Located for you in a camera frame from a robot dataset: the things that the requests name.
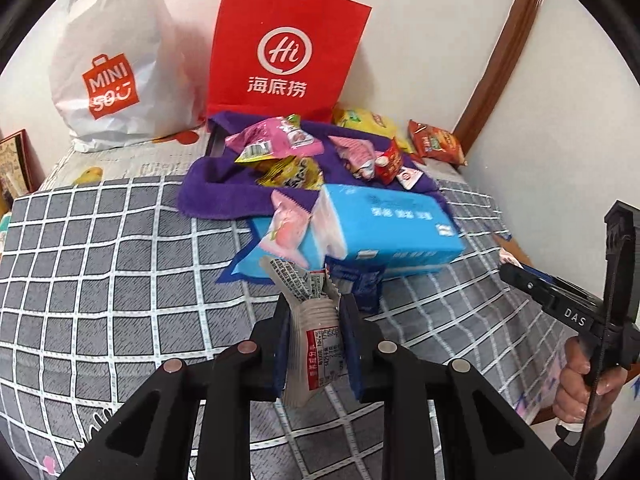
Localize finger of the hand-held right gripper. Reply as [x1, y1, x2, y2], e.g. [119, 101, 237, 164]
[499, 262, 563, 313]

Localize grey checked blanket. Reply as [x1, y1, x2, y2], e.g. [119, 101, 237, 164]
[0, 172, 566, 480]

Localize dark blue snack packet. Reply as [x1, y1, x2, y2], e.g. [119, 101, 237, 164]
[327, 264, 387, 313]

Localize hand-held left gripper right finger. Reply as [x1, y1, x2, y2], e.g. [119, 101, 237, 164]
[339, 292, 576, 480]

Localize pink snack packet yellow end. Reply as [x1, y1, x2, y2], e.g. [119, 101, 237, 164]
[225, 116, 325, 163]

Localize purple towel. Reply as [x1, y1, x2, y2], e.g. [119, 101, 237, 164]
[177, 110, 448, 221]

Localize beige snack packet red label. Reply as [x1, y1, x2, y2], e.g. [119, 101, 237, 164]
[262, 256, 346, 408]

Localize light pink peach snack packet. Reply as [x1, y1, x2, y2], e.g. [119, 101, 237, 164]
[257, 190, 315, 267]

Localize person's right hand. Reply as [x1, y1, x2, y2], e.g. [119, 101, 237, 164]
[552, 335, 626, 426]

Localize small red white snack packet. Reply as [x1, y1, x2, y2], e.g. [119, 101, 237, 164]
[395, 166, 427, 191]

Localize orange chip bag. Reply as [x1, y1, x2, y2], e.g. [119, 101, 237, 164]
[407, 119, 468, 167]

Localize red paper bag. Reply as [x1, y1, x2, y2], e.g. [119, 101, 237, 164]
[202, 0, 373, 122]

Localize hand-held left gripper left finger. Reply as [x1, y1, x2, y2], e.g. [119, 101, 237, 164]
[60, 292, 292, 480]

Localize large pink snack packet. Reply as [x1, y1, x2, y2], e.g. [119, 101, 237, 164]
[327, 135, 383, 181]

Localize yellow chip bag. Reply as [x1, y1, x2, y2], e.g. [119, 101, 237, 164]
[332, 105, 413, 153]

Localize white plastic shopping bag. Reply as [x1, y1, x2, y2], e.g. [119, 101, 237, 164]
[50, 0, 206, 153]

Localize patterned brown box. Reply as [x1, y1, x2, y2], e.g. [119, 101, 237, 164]
[0, 129, 37, 213]

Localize wooden door frame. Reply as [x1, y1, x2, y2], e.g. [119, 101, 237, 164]
[452, 0, 549, 153]

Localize blue tissue pack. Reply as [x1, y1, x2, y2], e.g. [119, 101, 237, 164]
[300, 183, 468, 278]

